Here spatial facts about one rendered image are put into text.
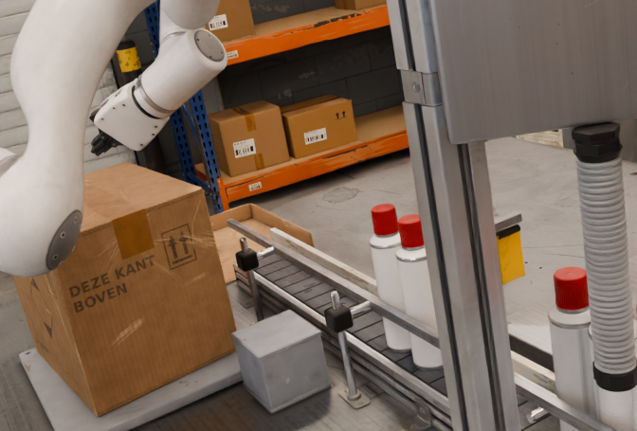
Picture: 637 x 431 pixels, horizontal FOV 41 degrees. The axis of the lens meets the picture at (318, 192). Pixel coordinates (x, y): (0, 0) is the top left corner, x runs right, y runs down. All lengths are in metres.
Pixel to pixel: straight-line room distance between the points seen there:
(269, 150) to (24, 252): 3.87
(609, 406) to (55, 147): 0.62
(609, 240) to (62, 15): 0.61
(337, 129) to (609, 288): 4.26
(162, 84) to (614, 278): 0.92
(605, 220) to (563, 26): 0.14
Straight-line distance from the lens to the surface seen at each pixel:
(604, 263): 0.66
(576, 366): 0.90
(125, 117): 1.49
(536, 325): 1.21
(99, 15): 0.97
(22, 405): 1.43
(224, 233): 1.90
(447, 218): 0.69
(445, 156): 0.67
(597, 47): 0.63
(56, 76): 0.95
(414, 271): 1.07
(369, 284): 1.32
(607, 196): 0.64
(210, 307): 1.30
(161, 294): 1.25
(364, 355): 1.21
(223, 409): 1.25
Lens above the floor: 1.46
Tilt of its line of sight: 18 degrees down
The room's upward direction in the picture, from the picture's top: 11 degrees counter-clockwise
